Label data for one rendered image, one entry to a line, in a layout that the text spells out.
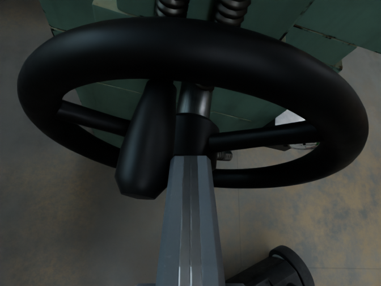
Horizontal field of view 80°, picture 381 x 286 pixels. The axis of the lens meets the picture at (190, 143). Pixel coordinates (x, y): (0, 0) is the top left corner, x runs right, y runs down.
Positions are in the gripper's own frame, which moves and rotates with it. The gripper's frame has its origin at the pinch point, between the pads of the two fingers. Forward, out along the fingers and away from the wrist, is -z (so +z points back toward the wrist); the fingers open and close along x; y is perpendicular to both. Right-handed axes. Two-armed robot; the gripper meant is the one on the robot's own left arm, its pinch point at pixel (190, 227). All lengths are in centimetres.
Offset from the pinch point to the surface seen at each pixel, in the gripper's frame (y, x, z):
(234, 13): 4.7, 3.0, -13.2
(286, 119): -21.0, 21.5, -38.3
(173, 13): 4.6, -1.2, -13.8
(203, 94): -3.3, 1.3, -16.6
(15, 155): -55, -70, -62
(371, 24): 1.4, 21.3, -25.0
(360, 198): -96, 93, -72
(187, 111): -4.1, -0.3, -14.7
